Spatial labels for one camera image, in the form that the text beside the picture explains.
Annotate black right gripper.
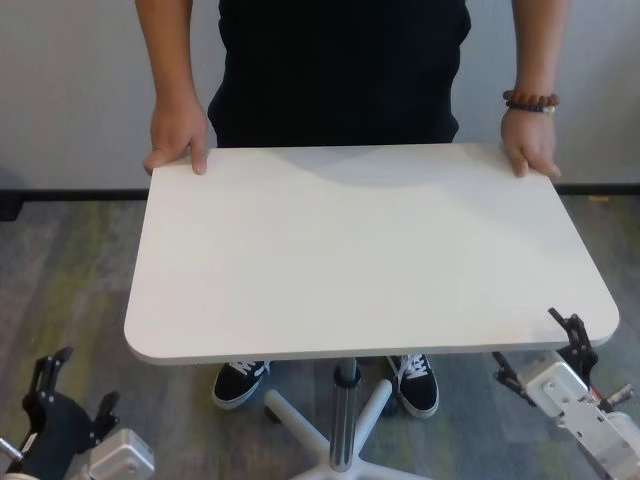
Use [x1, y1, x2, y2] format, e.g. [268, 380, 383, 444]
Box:
[492, 306, 601, 399]

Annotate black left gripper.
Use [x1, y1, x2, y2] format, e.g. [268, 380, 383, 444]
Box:
[19, 347, 121, 479]

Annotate white rolling pedestal table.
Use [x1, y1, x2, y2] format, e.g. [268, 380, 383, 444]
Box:
[123, 142, 621, 480]

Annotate person's right forearm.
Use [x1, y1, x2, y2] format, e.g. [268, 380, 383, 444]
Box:
[134, 0, 227, 107]

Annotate person's left forearm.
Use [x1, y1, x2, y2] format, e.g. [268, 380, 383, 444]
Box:
[462, 0, 559, 95]

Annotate person's left hand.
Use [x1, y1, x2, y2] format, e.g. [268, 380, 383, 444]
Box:
[500, 107, 562, 180]

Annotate person's right hand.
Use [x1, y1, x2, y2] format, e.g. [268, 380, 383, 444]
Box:
[143, 97, 210, 176]

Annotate black left sneaker white laces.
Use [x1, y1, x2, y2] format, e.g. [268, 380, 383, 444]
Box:
[384, 353, 441, 419]

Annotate black sneaker white laces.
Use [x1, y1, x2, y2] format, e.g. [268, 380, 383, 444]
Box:
[384, 353, 441, 419]
[212, 358, 274, 412]

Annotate black right sneaker white laces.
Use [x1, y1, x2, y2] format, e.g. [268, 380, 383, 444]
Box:
[212, 358, 274, 412]

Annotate black rectangular block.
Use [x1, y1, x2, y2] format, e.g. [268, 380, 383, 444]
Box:
[0, 189, 26, 222]

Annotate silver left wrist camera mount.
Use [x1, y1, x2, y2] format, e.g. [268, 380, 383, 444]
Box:
[67, 428, 157, 480]

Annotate left gripper grey cable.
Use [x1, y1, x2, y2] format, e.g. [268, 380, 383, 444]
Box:
[0, 437, 25, 465]

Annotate right gripper cable plug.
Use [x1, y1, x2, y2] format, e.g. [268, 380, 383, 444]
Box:
[599, 382, 634, 409]

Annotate dark blue bead bracelet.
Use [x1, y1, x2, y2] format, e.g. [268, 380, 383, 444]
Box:
[504, 99, 558, 116]

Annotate brown wooden bead bracelet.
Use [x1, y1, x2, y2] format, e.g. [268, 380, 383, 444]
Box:
[502, 88, 560, 108]

